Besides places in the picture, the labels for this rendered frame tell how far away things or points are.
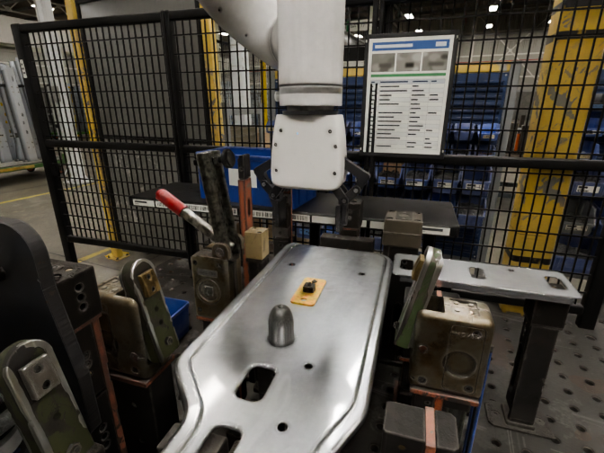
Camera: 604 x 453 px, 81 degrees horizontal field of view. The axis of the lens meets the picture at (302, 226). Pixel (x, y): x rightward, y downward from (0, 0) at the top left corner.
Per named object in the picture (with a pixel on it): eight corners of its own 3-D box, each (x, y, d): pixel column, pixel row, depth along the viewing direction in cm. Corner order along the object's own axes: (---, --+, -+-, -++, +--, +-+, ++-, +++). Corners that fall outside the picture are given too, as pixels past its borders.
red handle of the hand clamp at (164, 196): (228, 248, 56) (151, 189, 57) (222, 258, 57) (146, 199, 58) (241, 239, 60) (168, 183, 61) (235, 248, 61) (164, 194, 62)
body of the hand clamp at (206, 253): (237, 429, 67) (225, 259, 56) (206, 420, 69) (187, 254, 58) (251, 404, 73) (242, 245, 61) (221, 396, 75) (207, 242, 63)
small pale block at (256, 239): (267, 395, 75) (261, 234, 63) (253, 392, 76) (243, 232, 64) (273, 384, 78) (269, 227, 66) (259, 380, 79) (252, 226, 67)
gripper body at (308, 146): (263, 103, 46) (266, 189, 49) (342, 102, 43) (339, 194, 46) (284, 103, 52) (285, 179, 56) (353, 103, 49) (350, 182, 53)
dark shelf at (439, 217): (458, 239, 79) (460, 226, 78) (128, 206, 104) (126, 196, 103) (450, 212, 99) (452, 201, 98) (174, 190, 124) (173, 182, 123)
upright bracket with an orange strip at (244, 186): (254, 383, 78) (243, 155, 62) (249, 382, 79) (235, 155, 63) (260, 374, 81) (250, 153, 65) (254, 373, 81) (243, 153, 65)
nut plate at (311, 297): (313, 306, 52) (314, 299, 52) (288, 303, 53) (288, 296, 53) (326, 281, 60) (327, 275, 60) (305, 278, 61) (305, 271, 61)
